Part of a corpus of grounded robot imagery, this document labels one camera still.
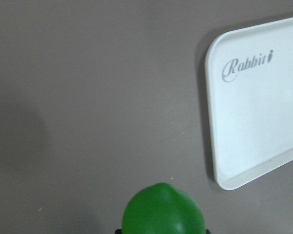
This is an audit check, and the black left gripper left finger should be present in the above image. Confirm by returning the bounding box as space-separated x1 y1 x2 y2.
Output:
114 229 122 234

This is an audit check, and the green lime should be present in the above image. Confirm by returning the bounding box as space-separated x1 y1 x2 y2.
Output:
122 183 206 234

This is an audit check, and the white rectangular tray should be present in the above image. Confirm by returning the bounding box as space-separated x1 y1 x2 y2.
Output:
205 17 293 190

